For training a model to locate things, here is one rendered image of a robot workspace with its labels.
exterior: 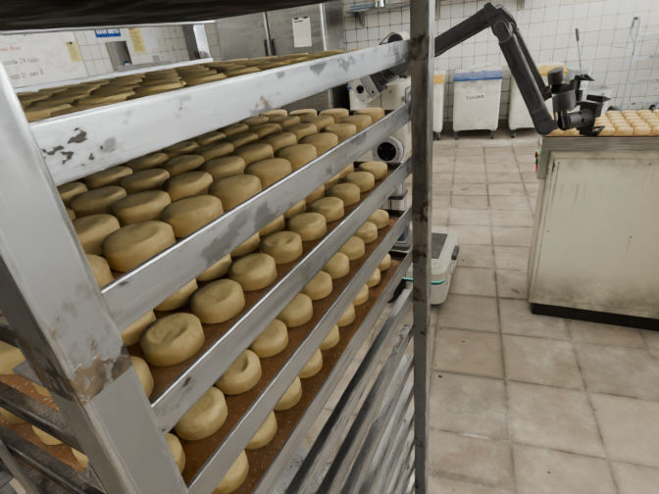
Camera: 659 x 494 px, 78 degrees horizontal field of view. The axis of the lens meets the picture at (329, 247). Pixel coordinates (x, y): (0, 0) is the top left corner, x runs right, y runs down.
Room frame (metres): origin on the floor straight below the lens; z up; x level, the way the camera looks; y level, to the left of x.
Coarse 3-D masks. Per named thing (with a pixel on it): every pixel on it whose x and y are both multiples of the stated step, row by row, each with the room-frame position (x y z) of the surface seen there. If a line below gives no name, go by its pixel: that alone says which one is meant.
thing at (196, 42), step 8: (184, 32) 0.91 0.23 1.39; (192, 32) 0.90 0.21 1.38; (200, 32) 0.91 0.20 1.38; (192, 40) 0.90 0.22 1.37; (200, 40) 0.90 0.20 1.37; (192, 48) 0.90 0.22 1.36; (200, 48) 0.90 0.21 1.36; (208, 48) 0.92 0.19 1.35; (192, 56) 0.90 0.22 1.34; (200, 56) 0.90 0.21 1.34; (208, 56) 0.92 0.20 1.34
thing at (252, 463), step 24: (384, 264) 0.66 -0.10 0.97; (360, 312) 0.54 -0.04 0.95; (336, 336) 0.47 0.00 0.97; (312, 360) 0.42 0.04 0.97; (336, 360) 0.44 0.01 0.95; (312, 384) 0.40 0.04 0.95; (288, 408) 0.36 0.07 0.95; (264, 432) 0.32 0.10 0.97; (288, 432) 0.33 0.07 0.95; (240, 456) 0.29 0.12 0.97; (264, 456) 0.30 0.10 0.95; (240, 480) 0.27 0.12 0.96
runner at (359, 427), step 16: (400, 336) 0.68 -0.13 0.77; (400, 352) 0.61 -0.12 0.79; (384, 368) 0.59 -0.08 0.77; (384, 384) 0.54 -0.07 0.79; (368, 400) 0.52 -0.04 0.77; (368, 416) 0.47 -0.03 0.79; (352, 432) 0.46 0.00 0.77; (352, 448) 0.41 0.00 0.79; (336, 464) 0.41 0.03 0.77; (336, 480) 0.37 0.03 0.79
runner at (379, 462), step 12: (408, 384) 0.71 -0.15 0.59; (408, 396) 0.65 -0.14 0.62; (396, 408) 0.65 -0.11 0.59; (396, 420) 0.61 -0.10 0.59; (384, 432) 0.59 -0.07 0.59; (396, 432) 0.58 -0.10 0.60; (384, 444) 0.56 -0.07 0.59; (384, 456) 0.52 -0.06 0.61; (372, 468) 0.51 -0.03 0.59; (372, 480) 0.49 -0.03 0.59; (360, 492) 0.47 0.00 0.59; (372, 492) 0.46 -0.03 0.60
